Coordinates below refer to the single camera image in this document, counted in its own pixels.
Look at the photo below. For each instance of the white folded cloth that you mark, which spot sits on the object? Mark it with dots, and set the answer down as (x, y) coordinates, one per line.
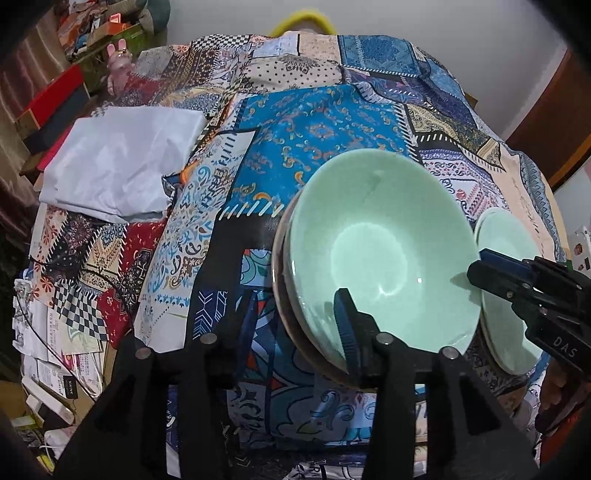
(120, 161)

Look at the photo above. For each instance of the grey cloth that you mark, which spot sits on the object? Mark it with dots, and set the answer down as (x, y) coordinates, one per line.
(521, 410)

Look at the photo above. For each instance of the white sliding door pink print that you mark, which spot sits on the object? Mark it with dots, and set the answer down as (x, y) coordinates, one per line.
(577, 194)

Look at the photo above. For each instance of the grey-green plush toy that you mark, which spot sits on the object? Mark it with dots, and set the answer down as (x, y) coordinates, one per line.
(159, 11)

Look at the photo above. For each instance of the pink bowl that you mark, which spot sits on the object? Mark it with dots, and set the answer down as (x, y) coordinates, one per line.
(318, 369)

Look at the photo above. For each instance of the person's right forearm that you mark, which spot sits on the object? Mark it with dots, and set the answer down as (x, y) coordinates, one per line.
(568, 445)

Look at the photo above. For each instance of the white appliance with stickers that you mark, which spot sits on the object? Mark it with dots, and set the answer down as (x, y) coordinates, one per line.
(581, 249)

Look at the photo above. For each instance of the green storage box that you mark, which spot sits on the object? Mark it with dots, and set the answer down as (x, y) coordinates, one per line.
(131, 32)

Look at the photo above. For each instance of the green plate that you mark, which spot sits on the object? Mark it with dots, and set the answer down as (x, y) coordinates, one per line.
(503, 249)

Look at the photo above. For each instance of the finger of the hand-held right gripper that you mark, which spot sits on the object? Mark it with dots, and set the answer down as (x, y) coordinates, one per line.
(501, 261)
(489, 278)

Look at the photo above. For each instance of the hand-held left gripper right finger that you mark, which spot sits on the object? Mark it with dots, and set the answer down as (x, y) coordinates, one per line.
(344, 323)

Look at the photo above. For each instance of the pile of papers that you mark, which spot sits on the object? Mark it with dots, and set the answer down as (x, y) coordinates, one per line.
(51, 341)

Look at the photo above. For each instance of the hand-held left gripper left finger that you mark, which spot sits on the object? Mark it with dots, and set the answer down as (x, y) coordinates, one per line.
(221, 360)

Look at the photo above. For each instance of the pile of cluttered boxes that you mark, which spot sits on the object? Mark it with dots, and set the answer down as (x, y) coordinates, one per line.
(83, 23)

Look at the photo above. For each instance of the dark blue box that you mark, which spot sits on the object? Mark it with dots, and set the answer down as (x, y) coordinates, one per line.
(55, 127)

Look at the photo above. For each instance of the pink rabbit toy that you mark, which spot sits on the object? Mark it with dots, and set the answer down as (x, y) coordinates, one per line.
(119, 60)

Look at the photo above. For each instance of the red box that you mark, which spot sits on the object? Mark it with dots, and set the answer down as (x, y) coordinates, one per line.
(51, 97)

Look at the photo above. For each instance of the person's right hand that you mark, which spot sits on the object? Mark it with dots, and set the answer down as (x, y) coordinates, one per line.
(554, 392)

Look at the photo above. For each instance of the green bowl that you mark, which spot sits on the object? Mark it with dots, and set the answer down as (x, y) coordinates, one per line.
(392, 240)

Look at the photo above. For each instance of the patchwork printed blanket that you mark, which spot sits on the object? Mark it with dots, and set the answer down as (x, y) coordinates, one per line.
(323, 124)

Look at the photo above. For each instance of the wooden door frame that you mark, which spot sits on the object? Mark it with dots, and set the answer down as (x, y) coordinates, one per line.
(554, 120)

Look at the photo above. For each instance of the yellow foam arch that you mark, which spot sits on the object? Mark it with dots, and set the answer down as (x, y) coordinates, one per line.
(300, 18)

